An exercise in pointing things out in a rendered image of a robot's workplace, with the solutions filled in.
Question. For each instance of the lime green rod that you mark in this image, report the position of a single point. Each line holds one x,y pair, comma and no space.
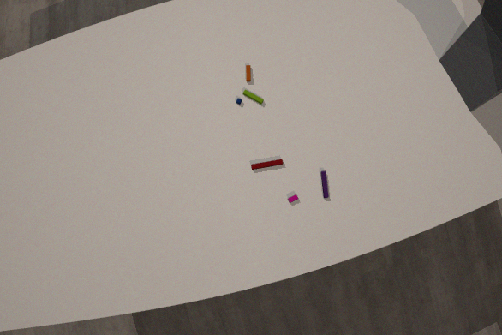
253,97

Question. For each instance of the purple rod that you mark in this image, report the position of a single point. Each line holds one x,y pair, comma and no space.
324,184

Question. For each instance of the dark red rod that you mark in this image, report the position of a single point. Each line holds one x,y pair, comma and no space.
267,164

